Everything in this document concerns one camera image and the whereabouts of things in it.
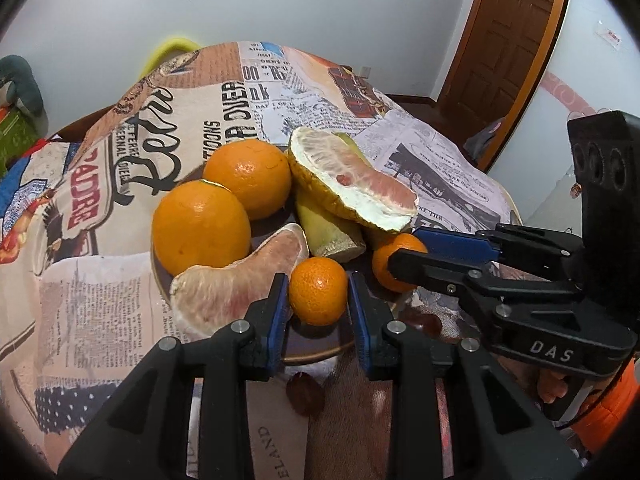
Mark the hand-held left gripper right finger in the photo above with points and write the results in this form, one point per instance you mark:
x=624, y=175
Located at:
x=361, y=320

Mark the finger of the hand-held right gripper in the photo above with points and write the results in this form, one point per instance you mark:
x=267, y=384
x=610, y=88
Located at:
x=450, y=241
x=425, y=270

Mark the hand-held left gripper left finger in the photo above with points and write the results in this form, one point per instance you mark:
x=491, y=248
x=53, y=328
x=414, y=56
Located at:
x=277, y=320

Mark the small tangerine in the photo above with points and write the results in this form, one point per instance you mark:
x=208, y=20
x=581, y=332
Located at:
x=318, y=290
x=382, y=272

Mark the purple plate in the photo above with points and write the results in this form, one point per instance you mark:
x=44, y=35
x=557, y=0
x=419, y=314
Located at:
x=320, y=347

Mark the peeled pomelo segment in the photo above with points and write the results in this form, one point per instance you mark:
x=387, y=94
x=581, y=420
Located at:
x=230, y=290

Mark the green sugarcane piece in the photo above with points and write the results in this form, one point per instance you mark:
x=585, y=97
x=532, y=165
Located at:
x=325, y=232
x=350, y=141

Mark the large orange with sticker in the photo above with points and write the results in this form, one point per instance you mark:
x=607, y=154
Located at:
x=200, y=232

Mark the pomelo wedge with peel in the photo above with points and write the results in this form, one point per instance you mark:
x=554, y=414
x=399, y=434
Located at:
x=345, y=180

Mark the person's right forearm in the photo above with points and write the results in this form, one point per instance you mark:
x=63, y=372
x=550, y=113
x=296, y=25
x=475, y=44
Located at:
x=610, y=405

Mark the person's right hand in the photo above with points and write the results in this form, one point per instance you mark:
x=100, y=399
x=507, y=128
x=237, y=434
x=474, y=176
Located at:
x=552, y=385

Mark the dark red grape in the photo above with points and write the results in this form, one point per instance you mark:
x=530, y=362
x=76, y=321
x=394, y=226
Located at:
x=427, y=321
x=305, y=392

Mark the dark cloth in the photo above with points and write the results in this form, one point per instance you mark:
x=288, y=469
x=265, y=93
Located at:
x=482, y=140

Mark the printed blanket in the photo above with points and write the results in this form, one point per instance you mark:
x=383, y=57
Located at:
x=100, y=270

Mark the white sliding wardrobe door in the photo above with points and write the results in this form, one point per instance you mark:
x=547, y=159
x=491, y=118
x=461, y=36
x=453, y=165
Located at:
x=590, y=50

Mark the brown wooden door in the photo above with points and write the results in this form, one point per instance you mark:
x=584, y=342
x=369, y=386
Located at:
x=505, y=50

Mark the red and white sticker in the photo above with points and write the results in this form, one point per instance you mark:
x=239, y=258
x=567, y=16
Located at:
x=611, y=36

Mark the blue patchwork quilt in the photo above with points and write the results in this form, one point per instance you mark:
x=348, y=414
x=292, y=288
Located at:
x=20, y=180

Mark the grey plush toy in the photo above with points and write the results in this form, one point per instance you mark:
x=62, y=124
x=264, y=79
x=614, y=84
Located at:
x=22, y=82

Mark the wall socket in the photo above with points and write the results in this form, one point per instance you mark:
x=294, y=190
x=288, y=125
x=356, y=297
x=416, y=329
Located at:
x=366, y=71

